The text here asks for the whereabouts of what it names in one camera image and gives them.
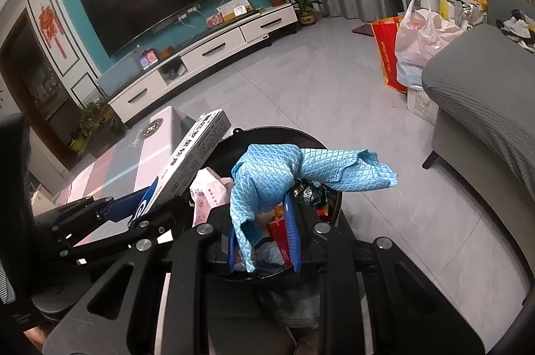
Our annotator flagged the small potted plant floor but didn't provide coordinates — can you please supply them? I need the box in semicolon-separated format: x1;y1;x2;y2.
292;0;322;26

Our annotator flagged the large potted plant left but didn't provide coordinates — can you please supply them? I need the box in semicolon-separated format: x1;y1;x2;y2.
68;98;125;158

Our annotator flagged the small blue red box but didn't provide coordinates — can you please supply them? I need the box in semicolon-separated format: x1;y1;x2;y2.
139;49;159;70

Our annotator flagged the pink plastic wrapper bag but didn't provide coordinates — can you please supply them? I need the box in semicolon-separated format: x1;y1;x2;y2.
190;167;234;226

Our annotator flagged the white TV cabinet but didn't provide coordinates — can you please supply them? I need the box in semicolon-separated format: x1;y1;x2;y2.
109;4;298;123

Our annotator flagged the black round trash bin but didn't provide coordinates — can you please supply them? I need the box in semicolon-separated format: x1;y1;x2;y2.
203;127;342;278

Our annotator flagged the white blue cardboard box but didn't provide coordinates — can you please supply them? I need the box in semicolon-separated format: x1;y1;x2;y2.
129;109;231;226

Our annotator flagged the clothes pile on sofa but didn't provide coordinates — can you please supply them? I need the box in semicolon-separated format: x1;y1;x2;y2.
496;9;535;54

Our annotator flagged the grey sofa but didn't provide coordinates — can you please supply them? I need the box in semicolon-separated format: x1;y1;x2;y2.
422;0;534;254

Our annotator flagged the white plastic bag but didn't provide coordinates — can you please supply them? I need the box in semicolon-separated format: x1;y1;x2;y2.
395;0;466;87

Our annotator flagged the orange red shopping bag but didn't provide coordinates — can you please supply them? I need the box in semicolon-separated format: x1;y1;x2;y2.
371;16;407;94

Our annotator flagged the red snack wrapper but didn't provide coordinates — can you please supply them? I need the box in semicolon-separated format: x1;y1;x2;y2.
267;217;292;267

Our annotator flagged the calendar on TV cabinet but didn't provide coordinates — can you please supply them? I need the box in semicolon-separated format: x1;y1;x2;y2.
217;0;253;22

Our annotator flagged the blue cloth rag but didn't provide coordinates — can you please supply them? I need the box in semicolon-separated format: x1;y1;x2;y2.
229;144;397;273

